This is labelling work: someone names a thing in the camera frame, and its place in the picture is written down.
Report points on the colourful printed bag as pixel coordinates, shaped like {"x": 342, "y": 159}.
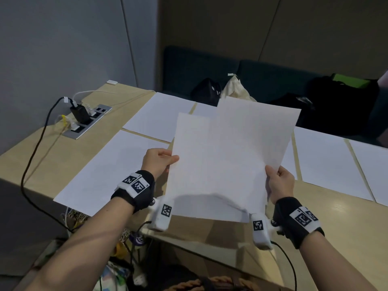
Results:
{"x": 113, "y": 275}

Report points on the person's left forearm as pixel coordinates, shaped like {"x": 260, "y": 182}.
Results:
{"x": 81, "y": 248}

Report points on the white wrist camera with marker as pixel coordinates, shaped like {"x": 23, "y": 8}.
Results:
{"x": 260, "y": 231}
{"x": 162, "y": 215}

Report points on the beige cloth tote bag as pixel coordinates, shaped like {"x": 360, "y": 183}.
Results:
{"x": 236, "y": 89}

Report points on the person's left thumb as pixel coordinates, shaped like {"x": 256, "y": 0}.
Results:
{"x": 172, "y": 159}

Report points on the black charger plug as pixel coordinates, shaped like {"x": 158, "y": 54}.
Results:
{"x": 80, "y": 114}

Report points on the person's left hand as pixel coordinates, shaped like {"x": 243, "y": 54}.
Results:
{"x": 154, "y": 162}

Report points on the person's right forearm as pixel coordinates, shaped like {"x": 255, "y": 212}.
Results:
{"x": 333, "y": 263}

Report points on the white charger plug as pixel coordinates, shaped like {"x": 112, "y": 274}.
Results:
{"x": 89, "y": 109}

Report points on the white plug with yellow tie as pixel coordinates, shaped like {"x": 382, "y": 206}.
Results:
{"x": 70, "y": 121}

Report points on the black backpack with green patch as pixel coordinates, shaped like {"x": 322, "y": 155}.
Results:
{"x": 342, "y": 103}

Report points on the small black bag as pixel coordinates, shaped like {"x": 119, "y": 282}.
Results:
{"x": 204, "y": 90}

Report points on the small white flat device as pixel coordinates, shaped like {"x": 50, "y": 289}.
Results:
{"x": 112, "y": 82}

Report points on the grey table socket panel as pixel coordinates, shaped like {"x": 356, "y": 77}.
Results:
{"x": 77, "y": 131}

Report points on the black garment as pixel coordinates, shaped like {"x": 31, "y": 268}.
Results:
{"x": 288, "y": 106}

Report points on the person's right thumb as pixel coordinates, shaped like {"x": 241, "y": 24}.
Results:
{"x": 269, "y": 178}

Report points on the pink fabric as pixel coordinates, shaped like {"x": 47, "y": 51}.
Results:
{"x": 383, "y": 78}

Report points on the dark green sofa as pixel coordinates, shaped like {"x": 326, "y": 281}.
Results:
{"x": 266, "y": 75}

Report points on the purple and white packet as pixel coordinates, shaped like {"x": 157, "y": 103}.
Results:
{"x": 138, "y": 240}

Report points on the person's right hand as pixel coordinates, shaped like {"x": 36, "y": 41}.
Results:
{"x": 283, "y": 184}

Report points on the white paper sheet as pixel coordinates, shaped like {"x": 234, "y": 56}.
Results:
{"x": 329, "y": 163}
{"x": 212, "y": 169}
{"x": 257, "y": 130}
{"x": 112, "y": 172}
{"x": 160, "y": 116}
{"x": 204, "y": 109}
{"x": 289, "y": 163}
{"x": 374, "y": 172}

